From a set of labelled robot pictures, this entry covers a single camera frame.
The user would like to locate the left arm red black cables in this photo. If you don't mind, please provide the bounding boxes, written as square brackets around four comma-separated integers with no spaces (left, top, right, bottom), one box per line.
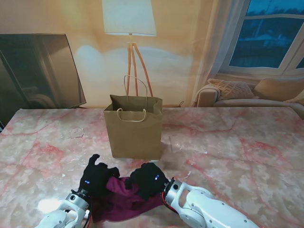
[83,203,93,228]

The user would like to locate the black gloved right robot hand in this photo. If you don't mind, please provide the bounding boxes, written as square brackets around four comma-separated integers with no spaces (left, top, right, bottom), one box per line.
[124,162,170,200]

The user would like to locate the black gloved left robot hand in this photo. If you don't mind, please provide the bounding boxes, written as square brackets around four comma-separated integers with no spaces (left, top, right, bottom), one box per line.
[78,154,120,198]

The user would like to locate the printed room scene backdrop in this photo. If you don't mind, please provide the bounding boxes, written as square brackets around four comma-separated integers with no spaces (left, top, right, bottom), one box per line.
[0,0,304,110]

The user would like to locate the clear plastic film scrap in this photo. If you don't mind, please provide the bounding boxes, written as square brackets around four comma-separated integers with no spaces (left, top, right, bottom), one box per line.
[62,127,86,140]

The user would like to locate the dark grey leaning panel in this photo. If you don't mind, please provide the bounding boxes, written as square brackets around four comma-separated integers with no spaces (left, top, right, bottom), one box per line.
[0,33,87,129]

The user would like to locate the magenta shorts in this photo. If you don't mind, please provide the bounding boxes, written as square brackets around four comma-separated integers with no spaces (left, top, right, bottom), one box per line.
[91,175,164,223]

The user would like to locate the kraft paper bag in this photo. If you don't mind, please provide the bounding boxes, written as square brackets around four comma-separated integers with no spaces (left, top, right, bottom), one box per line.
[103,75,163,161]

